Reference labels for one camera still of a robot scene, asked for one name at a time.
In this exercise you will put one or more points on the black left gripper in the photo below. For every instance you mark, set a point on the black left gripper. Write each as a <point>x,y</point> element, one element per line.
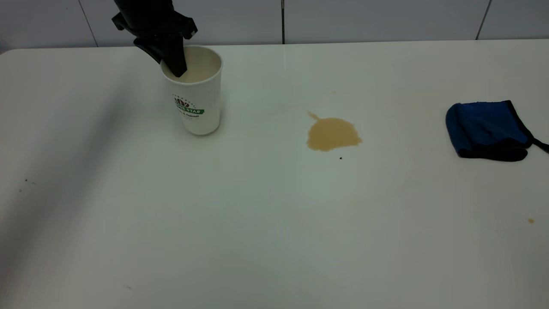
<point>150,19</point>

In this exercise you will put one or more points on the white paper coffee cup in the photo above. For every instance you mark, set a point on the white paper coffee cup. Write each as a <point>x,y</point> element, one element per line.
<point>201,98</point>

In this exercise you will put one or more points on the blue cloth with black trim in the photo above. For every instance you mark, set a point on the blue cloth with black trim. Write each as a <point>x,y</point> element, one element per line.
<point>484,126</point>

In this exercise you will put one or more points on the tan coffee spill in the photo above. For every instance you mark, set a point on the tan coffee spill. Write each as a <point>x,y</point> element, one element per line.
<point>332,135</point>

